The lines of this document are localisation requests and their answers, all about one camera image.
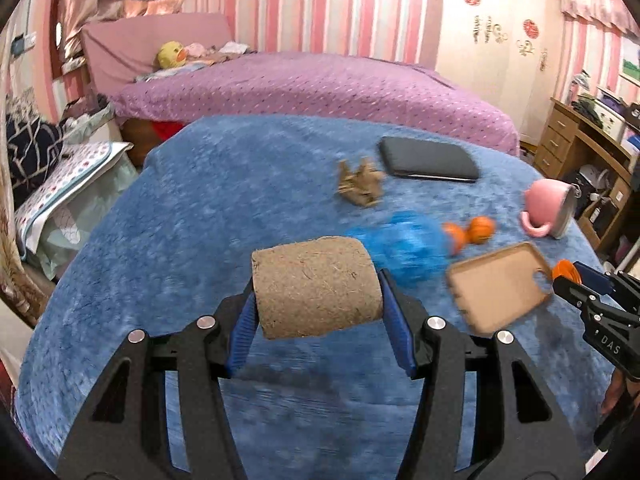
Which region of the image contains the wooden desk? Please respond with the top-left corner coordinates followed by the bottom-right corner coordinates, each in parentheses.
top-left (533, 99), bottom-right (636, 254)

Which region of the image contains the person right hand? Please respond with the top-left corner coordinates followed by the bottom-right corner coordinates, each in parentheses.
top-left (600, 370), bottom-right (627, 415)

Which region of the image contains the dotted folded cloth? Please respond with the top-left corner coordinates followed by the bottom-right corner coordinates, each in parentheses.
top-left (14, 142), bottom-right (136, 260)

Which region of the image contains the yellow duck plush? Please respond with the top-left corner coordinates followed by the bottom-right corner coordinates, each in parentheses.
top-left (156, 41), bottom-right (186, 70)

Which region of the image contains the pink metal mug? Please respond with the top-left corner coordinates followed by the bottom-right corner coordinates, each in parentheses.
top-left (520, 179), bottom-right (577, 240)

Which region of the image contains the tan phone case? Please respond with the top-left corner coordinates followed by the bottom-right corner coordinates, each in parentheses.
top-left (446, 242), bottom-right (552, 335)

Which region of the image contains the black smartphone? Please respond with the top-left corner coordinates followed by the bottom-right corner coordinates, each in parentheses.
top-left (378, 136), bottom-right (480, 183)

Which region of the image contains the crumpled brown paper ball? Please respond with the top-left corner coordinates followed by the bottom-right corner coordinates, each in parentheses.
top-left (337, 157), bottom-right (385, 207)

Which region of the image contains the pink bed headboard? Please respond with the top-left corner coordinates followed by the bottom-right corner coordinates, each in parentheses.
top-left (80, 13), bottom-right (232, 96)

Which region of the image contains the blue fuzzy blanket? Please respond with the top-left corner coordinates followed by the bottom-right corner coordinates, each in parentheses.
top-left (16, 116), bottom-right (608, 479)

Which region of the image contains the white wardrobe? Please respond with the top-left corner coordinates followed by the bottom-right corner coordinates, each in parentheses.
top-left (436, 0), bottom-right (563, 144)

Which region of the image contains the small framed wall photo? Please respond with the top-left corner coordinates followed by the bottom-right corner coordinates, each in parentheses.
top-left (620, 36), bottom-right (640, 86)

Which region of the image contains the purple dotted bed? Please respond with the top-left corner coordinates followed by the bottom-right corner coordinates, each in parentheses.
top-left (107, 52), bottom-right (520, 155)

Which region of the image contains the orange tangerine peel piece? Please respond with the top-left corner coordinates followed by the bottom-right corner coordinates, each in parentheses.
top-left (466, 216), bottom-right (496, 245)

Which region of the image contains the blue crumpled wrapper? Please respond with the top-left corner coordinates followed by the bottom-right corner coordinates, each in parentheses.
top-left (346, 210), bottom-right (451, 286)

